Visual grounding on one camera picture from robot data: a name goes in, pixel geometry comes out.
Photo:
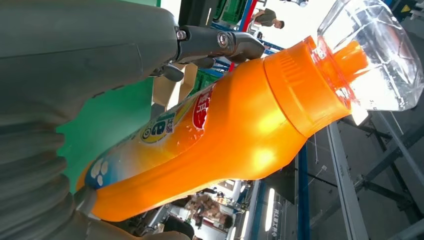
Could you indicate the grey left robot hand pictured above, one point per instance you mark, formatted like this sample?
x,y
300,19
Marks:
x,y
82,49

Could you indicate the orange labelled plastic bottle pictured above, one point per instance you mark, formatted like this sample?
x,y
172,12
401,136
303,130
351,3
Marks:
x,y
232,132

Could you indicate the brown cardboard box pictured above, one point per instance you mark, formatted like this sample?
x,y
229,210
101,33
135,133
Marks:
x,y
162,89

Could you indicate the black carrying case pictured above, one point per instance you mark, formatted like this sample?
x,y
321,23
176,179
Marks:
x,y
195,13

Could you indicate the green plastic crate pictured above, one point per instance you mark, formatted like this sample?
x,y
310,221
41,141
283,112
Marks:
x,y
232,10
205,81

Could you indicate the long ceiling light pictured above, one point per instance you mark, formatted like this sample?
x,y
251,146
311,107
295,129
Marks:
x,y
244,225
270,208

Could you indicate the grey metal stand frame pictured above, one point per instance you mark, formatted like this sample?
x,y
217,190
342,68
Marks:
x,y
344,185

